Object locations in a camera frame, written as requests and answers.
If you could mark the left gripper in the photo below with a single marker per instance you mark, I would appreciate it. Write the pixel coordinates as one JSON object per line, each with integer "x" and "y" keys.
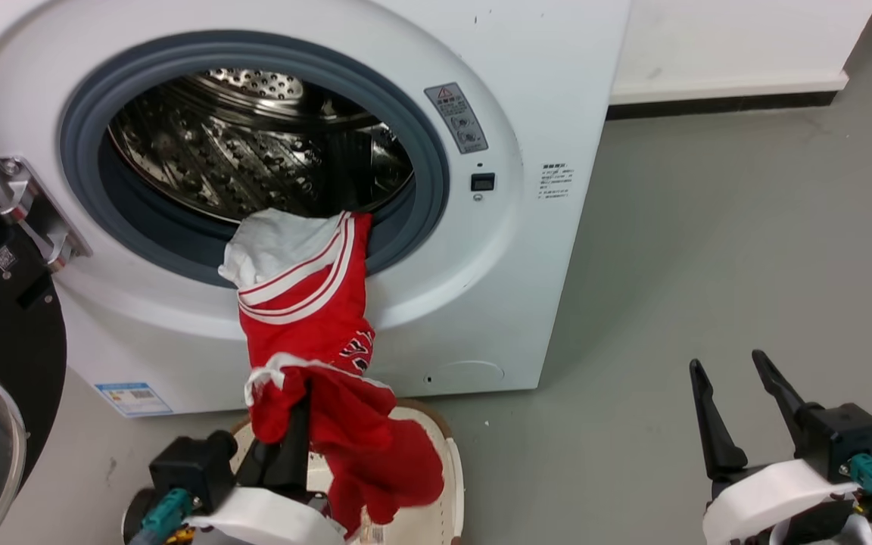
{"x": 269, "y": 518}

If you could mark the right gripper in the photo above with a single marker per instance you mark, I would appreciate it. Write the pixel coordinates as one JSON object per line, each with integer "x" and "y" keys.
{"x": 765, "y": 499}

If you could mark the red basketball jersey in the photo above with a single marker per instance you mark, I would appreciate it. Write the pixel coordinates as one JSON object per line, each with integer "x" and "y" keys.
{"x": 307, "y": 318}

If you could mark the white laundry basket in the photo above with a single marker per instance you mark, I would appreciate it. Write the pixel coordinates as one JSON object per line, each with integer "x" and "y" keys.
{"x": 440, "y": 469}

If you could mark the white front-load washing machine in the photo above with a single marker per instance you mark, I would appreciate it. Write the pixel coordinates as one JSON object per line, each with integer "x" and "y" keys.
{"x": 527, "y": 91}

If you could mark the blue energy label sticker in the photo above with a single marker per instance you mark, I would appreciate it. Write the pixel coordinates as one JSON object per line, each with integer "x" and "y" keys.
{"x": 134, "y": 398}

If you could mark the white t-shirt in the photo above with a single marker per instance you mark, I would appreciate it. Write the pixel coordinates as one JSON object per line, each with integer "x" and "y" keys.
{"x": 273, "y": 242}

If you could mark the perforated steel washer drum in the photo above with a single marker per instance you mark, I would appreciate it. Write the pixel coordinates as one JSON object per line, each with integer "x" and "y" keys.
{"x": 254, "y": 151}

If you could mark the black round washer door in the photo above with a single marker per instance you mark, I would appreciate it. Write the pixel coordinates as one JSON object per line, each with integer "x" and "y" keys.
{"x": 4, "y": 333}

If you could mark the grey rubber door gasket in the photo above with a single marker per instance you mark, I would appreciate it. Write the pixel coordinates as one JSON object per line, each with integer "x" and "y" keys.
{"x": 425, "y": 163}

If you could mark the white skirting board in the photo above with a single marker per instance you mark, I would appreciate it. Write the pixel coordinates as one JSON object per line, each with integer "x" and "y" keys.
{"x": 724, "y": 89}

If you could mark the black door latch socket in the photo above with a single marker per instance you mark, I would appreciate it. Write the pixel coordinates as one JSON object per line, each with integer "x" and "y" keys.
{"x": 482, "y": 182}

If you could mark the small QR code sticker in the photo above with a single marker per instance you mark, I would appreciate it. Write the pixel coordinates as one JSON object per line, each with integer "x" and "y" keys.
{"x": 4, "y": 258}

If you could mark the grey warning sticker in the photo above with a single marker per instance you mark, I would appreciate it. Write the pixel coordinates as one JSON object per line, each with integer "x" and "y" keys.
{"x": 456, "y": 118}

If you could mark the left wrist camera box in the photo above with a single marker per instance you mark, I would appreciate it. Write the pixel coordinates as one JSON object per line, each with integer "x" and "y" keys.
{"x": 192, "y": 465}

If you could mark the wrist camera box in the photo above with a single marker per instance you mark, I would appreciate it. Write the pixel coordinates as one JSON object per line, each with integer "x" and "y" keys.
{"x": 848, "y": 443}
{"x": 192, "y": 465}

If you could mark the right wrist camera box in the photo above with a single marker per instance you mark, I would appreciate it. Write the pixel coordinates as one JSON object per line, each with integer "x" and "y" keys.
{"x": 848, "y": 443}

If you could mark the metal door hinge bracket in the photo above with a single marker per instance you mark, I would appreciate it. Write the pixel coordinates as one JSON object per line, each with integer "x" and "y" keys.
{"x": 36, "y": 208}

